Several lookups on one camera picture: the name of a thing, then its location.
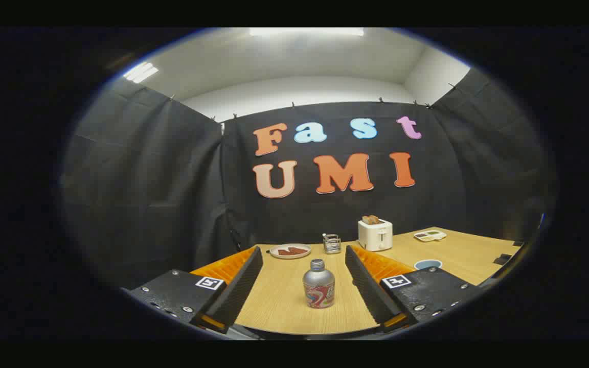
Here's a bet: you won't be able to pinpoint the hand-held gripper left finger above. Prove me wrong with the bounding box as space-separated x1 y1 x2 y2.
121 245 264 335

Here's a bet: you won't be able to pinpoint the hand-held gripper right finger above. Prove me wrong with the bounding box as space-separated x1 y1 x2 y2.
345 244 484 333

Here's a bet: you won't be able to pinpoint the silver bottle with colourful label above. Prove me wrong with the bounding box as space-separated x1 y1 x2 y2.
302 259 336 309

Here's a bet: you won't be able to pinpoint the white round plate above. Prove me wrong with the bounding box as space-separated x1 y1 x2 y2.
269 244 312 260

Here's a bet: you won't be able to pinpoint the wooden table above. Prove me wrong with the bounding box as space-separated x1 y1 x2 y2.
190 226 525 336

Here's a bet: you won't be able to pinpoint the white toaster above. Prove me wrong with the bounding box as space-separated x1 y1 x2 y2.
357 219 394 252

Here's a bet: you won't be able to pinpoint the black backdrop cloth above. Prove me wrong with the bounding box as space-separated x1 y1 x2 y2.
59 66 556 289

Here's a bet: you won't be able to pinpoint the ceiling light panel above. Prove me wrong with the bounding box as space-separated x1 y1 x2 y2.
122 61 160 84

